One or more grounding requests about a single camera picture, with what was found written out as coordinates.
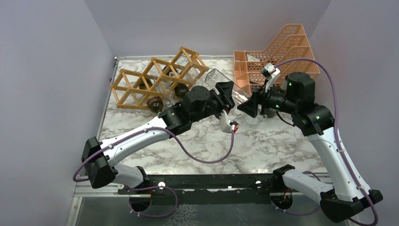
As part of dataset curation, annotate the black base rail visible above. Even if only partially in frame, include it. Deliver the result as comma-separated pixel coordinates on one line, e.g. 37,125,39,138
124,173,300,207

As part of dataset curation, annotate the wooden wine rack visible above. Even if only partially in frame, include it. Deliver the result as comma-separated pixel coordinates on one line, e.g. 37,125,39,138
110,47,209,110

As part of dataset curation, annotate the tall clear glass bottle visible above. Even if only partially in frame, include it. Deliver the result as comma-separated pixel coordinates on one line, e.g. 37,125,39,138
146,62,177,104

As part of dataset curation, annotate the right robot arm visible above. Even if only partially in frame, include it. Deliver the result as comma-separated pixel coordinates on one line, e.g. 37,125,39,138
238,73,383,223

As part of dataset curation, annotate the peach plastic file organizer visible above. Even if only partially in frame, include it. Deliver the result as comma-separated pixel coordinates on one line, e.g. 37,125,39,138
232,24,315,94

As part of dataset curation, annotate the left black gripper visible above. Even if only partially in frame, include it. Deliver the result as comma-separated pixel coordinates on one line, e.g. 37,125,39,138
191,82,235,123

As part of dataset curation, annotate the green bottle brown label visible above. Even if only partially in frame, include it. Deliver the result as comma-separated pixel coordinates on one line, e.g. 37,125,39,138
139,79,164,113

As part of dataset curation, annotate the clear bottle silver cap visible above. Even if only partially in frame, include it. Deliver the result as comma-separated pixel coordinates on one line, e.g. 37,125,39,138
243,113,265,127

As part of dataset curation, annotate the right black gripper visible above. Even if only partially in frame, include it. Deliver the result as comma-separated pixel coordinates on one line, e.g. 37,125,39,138
238,79,298,118

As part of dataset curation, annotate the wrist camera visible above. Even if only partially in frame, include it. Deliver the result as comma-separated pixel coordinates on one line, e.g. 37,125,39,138
260,63,280,91
219,110,239,133

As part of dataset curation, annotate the green bottle navy cream label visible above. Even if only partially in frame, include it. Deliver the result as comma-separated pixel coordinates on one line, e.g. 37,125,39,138
163,65,191,99

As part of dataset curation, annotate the green bottle silver neck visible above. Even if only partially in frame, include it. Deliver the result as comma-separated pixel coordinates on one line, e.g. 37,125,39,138
265,85,286,118

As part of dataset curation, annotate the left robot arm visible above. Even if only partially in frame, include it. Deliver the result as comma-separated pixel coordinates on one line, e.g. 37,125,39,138
80,81,238,194

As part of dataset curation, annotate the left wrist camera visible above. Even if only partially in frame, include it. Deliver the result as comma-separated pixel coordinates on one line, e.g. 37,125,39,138
219,110,239,133

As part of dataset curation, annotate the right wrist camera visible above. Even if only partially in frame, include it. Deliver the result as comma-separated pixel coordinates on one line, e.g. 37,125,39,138
260,63,280,91

